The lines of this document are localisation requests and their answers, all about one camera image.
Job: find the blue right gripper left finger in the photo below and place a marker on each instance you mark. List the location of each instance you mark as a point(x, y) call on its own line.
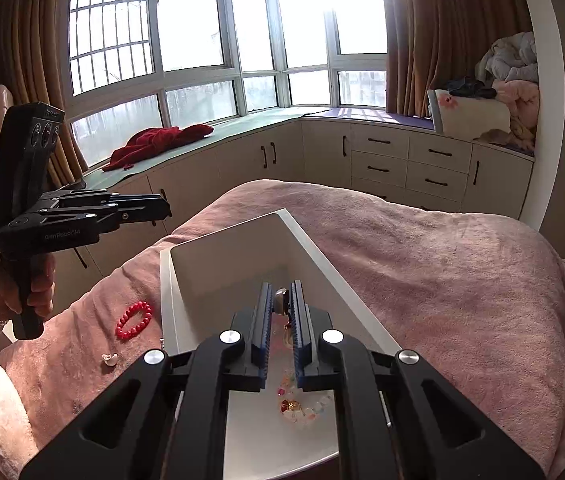
point(260, 329)

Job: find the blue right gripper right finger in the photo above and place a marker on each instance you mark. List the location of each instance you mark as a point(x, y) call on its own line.
point(304, 353)

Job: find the white rectangular tray box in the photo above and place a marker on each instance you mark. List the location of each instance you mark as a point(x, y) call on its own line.
point(204, 282)

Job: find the person's left hand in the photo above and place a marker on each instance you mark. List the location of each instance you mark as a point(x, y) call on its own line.
point(40, 296)

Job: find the red cloth on sill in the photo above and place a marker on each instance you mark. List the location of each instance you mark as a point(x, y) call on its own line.
point(152, 142)

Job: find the brown left curtain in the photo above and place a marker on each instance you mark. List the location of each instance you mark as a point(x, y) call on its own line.
point(17, 70)

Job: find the brown curtain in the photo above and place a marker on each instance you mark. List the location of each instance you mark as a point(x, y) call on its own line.
point(17, 70)
point(431, 42)

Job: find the pink bed blanket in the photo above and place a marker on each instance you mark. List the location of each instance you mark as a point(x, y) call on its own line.
point(480, 297)

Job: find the beige window seat cabinets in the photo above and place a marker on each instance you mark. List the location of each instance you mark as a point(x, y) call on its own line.
point(394, 161)

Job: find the white pillow with flower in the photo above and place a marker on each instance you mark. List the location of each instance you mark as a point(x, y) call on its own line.
point(466, 119)

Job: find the pile of clothes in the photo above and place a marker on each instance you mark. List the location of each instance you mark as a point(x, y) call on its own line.
point(508, 73)

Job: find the brown right curtain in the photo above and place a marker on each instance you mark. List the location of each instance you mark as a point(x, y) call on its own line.
point(431, 42)

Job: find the bay window frame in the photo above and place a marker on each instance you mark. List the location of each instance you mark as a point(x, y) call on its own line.
point(135, 64)

